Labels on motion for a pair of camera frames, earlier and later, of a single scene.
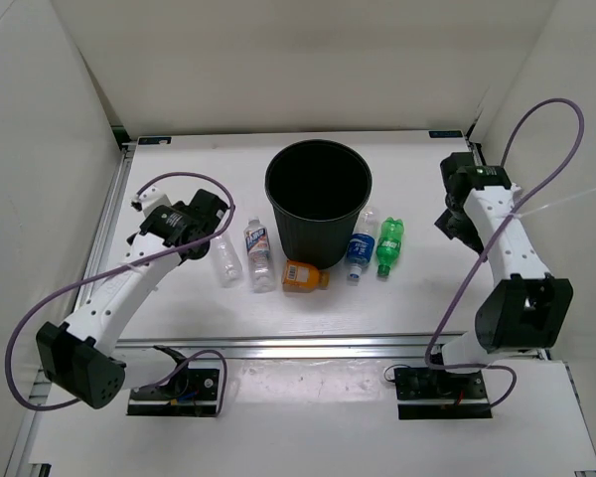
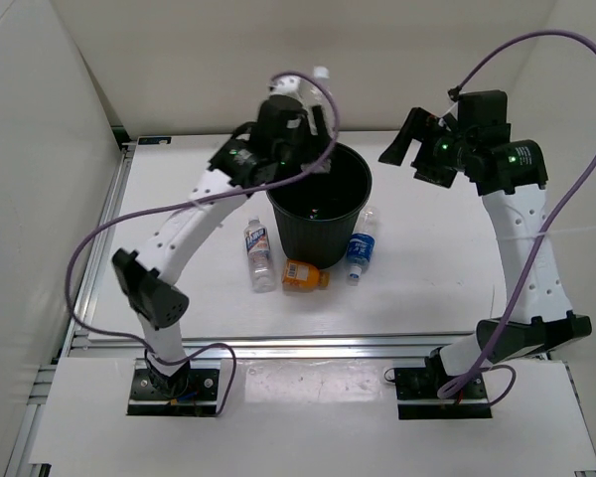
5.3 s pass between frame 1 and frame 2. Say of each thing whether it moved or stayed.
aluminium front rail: stayed
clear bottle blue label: stayed
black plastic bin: stayed
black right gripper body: moved
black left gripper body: moved
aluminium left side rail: stayed
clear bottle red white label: stayed
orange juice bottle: stayed
